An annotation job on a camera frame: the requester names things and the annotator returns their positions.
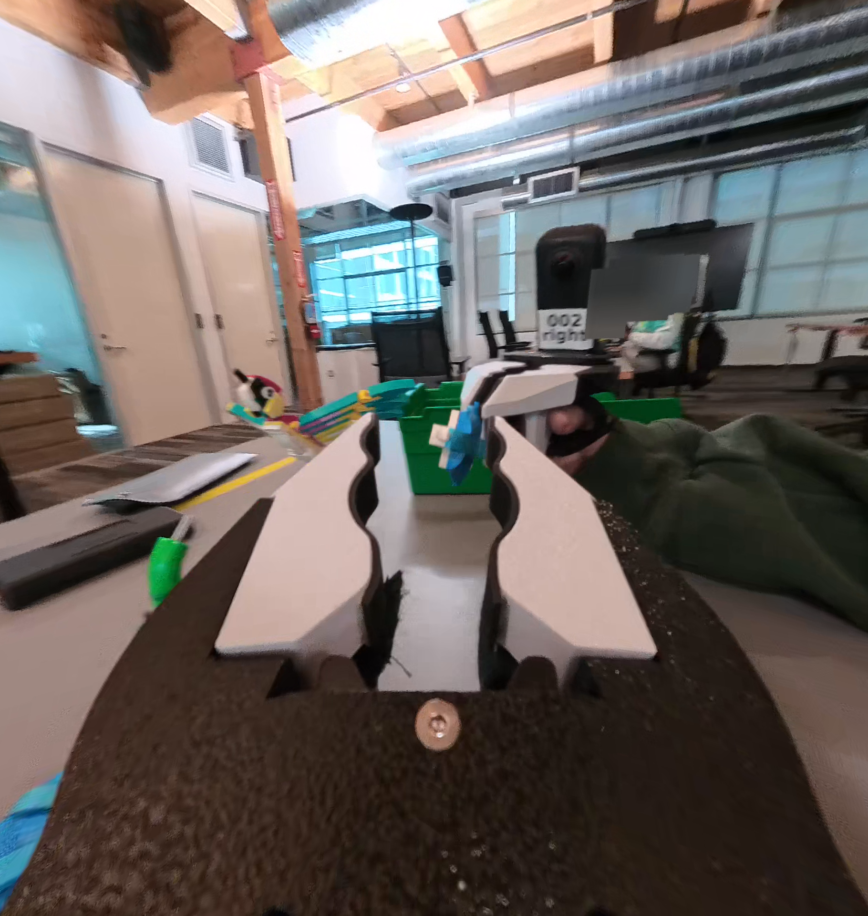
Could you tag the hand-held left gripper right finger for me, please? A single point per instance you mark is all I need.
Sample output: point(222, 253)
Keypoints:
point(577, 572)

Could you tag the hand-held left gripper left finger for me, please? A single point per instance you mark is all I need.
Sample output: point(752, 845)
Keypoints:
point(298, 558)

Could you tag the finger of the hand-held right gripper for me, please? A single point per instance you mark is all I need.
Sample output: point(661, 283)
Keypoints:
point(484, 379)
point(541, 392)

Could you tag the blue white lego piece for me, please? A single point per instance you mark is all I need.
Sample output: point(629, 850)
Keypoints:
point(462, 444)

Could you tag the green lego plant base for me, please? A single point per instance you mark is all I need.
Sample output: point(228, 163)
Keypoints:
point(163, 565)

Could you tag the colourful lego parrot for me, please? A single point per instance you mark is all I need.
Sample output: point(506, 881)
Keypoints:
point(319, 422)

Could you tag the blue lego flower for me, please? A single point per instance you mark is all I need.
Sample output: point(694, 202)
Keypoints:
point(5, 851)

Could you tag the person's right hand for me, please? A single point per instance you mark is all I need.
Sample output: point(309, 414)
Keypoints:
point(566, 423)

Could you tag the black mesh office chair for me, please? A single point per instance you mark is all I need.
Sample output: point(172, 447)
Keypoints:
point(412, 347)

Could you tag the yellow tape strip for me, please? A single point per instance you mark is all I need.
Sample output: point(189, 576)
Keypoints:
point(241, 481)

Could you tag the stacked green plastic bins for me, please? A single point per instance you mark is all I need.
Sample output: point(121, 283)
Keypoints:
point(434, 465)

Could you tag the white plastic bag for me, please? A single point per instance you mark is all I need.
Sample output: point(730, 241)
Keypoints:
point(652, 333)

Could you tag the white recycling cabinet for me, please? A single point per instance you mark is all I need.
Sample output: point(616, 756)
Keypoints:
point(344, 376)

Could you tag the silver foil pouch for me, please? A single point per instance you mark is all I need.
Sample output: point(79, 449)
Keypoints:
point(169, 479)

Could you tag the black armchair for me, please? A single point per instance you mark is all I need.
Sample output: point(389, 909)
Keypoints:
point(699, 358)

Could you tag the black floor lamp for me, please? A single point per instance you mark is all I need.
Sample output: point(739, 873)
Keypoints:
point(412, 211)

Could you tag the red fire extinguisher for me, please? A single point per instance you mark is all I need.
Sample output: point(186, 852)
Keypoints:
point(310, 318)

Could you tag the black flat device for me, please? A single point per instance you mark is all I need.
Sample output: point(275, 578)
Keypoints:
point(83, 554)

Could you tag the wooden pillar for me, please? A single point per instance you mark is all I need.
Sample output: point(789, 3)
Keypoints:
point(287, 272)

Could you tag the white door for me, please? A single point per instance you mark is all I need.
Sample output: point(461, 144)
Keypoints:
point(133, 300)
point(241, 300)

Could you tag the cardboard box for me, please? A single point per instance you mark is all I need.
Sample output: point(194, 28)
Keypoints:
point(33, 422)

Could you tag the white wall vent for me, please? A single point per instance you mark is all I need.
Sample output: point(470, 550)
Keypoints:
point(211, 147)
point(552, 184)

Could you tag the black wall screen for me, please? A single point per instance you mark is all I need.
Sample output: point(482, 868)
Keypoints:
point(727, 265)

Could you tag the silver ventilation duct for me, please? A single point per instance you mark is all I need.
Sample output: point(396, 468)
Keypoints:
point(348, 28)
point(656, 107)

